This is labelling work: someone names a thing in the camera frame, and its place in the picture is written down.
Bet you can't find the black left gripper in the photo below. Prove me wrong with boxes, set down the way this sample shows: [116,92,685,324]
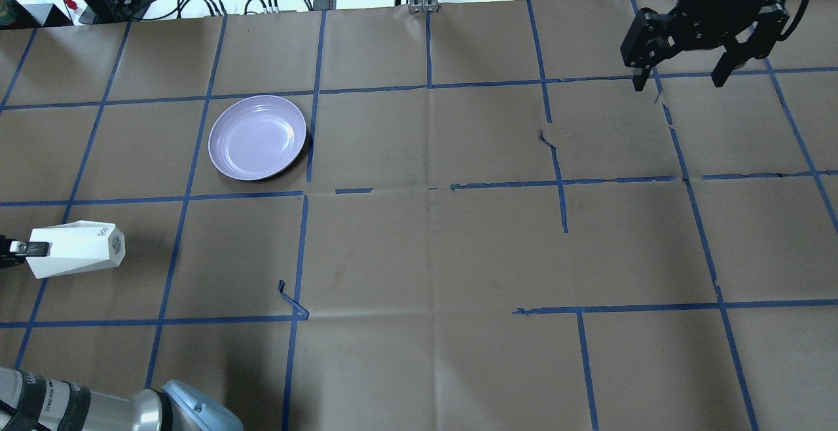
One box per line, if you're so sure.
[0,235,50,269]

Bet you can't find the white faceted cup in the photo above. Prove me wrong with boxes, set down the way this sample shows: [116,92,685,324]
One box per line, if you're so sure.
[26,220,126,279]

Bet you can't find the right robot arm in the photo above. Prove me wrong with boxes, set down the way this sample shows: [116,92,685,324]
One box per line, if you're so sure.
[620,0,811,92]

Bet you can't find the brown paper table cover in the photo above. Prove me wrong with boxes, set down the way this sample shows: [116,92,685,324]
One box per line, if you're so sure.
[2,0,837,430]

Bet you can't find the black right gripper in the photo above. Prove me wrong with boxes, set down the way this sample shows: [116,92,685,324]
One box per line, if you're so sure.
[620,0,790,92]

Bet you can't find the lilac plate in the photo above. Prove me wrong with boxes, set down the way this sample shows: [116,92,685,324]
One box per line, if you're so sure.
[207,96,308,182]

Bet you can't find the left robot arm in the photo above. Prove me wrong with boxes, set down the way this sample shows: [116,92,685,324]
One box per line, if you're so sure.
[1,367,244,430]

